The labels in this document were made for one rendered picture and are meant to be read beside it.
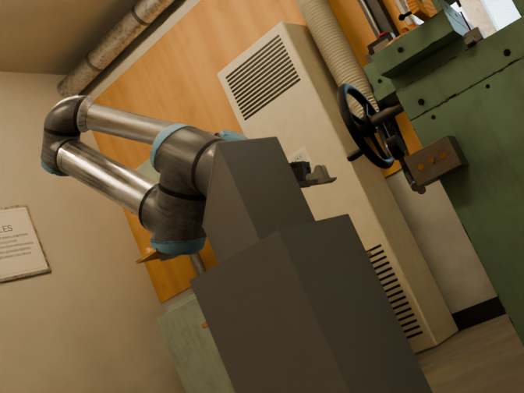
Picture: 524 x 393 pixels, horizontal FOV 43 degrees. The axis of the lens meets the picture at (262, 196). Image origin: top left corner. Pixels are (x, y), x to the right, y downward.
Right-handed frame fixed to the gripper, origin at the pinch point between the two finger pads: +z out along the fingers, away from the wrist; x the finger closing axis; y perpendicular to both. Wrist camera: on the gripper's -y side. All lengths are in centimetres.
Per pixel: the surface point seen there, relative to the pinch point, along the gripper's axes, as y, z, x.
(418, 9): 36, 40, -31
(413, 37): 32, 36, -22
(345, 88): 26.7, 8.2, -1.9
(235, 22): 107, -118, 155
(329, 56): 68, -51, 131
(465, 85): 19, 46, -17
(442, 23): 34, 43, -22
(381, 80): 27.2, 18.9, 0.3
